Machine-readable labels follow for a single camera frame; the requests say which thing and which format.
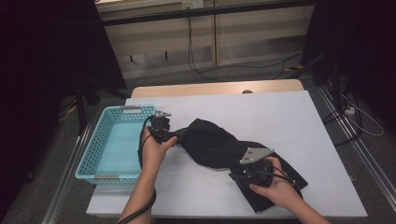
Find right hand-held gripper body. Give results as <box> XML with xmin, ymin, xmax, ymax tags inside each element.
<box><xmin>241</xmin><ymin>147</ymin><xmax>275</xmax><ymax>189</ymax></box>

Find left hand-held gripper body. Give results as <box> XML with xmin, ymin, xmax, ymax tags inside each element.
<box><xmin>149</xmin><ymin>110</ymin><xmax>174</xmax><ymax>144</ymax></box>

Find black pants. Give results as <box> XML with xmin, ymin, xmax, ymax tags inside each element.
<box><xmin>176</xmin><ymin>118</ymin><xmax>309</xmax><ymax>214</ymax></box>

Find light blue plastic basket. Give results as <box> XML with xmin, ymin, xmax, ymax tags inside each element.
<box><xmin>74</xmin><ymin>105</ymin><xmax>160</xmax><ymax>187</ymax></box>

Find person's left hand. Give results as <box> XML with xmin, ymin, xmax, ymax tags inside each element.
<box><xmin>141</xmin><ymin>126</ymin><xmax>177</xmax><ymax>172</ymax></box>

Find person's right hand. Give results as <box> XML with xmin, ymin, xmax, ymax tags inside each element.
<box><xmin>248</xmin><ymin>157</ymin><xmax>303</xmax><ymax>208</ymax></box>

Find wooden table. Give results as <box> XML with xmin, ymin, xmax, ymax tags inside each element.
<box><xmin>130</xmin><ymin>78</ymin><xmax>305</xmax><ymax>99</ymax></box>

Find black metal stand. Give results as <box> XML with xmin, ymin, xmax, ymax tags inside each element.
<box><xmin>74</xmin><ymin>77</ymin><xmax>132</xmax><ymax>136</ymax></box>
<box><xmin>288</xmin><ymin>50</ymin><xmax>344</xmax><ymax>106</ymax></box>

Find beige cabinet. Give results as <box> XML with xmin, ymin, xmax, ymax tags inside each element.
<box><xmin>96</xmin><ymin>0</ymin><xmax>316</xmax><ymax>80</ymax></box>

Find black horizontal bar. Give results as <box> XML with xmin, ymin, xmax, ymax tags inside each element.
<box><xmin>101</xmin><ymin>1</ymin><xmax>316</xmax><ymax>27</ymax></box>

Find black curtain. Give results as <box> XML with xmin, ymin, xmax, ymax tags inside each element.
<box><xmin>0</xmin><ymin>0</ymin><xmax>127</xmax><ymax>213</ymax></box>
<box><xmin>300</xmin><ymin>0</ymin><xmax>396</xmax><ymax>132</ymax></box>

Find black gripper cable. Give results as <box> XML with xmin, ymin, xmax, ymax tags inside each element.
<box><xmin>118</xmin><ymin>115</ymin><xmax>157</xmax><ymax>224</ymax></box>
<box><xmin>248</xmin><ymin>169</ymin><xmax>297</xmax><ymax>188</ymax></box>

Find black hanging cable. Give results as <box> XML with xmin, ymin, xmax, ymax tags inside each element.
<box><xmin>186</xmin><ymin>17</ymin><xmax>303</xmax><ymax>83</ymax></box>

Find aluminium floor rail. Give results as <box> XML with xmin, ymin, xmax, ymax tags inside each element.
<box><xmin>317</xmin><ymin>85</ymin><xmax>396</xmax><ymax>203</ymax></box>
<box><xmin>41</xmin><ymin>122</ymin><xmax>92</xmax><ymax>224</ymax></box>

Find black floor cable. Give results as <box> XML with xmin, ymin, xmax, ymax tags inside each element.
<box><xmin>321</xmin><ymin>90</ymin><xmax>363</xmax><ymax>147</ymax></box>

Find white cable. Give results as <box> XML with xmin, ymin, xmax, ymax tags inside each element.
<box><xmin>340</xmin><ymin>92</ymin><xmax>385</xmax><ymax>137</ymax></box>

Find white wall socket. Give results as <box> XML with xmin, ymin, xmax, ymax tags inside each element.
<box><xmin>181</xmin><ymin>0</ymin><xmax>205</xmax><ymax>9</ymax></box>

